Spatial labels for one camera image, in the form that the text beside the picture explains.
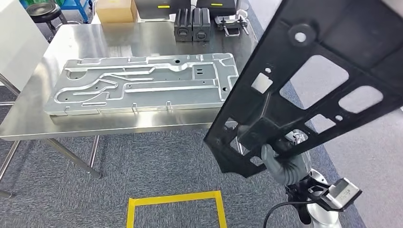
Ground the machined aluminium fixture plate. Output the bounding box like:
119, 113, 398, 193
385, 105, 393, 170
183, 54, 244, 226
44, 53, 239, 117

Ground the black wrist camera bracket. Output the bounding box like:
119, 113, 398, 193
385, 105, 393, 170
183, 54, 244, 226
285, 179, 335, 226

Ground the green crate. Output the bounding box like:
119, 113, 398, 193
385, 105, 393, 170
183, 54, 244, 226
22, 0, 60, 8

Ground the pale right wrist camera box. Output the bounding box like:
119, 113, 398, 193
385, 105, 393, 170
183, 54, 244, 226
324, 178, 363, 211

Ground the black round stool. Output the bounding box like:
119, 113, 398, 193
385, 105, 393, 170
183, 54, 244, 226
26, 1, 81, 43

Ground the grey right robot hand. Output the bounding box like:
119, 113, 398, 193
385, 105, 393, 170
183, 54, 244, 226
260, 130, 312, 186

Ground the metal pole round base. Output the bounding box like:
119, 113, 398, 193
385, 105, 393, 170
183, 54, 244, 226
234, 0, 250, 20

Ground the stainless steel workbench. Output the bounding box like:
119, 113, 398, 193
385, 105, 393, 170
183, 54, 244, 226
0, 19, 262, 200

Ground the black plastic plate part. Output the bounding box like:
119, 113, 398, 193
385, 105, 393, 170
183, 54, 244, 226
203, 0, 403, 179

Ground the white cabinet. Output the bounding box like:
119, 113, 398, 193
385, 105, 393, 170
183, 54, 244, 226
0, 0, 49, 92

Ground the blue metal cart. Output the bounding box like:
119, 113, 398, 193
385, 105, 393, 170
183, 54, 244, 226
58, 0, 94, 23

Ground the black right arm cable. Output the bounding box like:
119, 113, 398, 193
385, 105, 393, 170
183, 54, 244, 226
263, 201, 311, 228

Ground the black case yellow label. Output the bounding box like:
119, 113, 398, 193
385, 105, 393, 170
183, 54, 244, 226
134, 0, 192, 19
195, 0, 237, 18

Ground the brown cardboard box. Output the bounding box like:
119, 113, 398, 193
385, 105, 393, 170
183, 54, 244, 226
95, 0, 138, 24

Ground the metal clamp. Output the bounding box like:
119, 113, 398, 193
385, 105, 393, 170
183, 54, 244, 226
214, 14, 250, 38

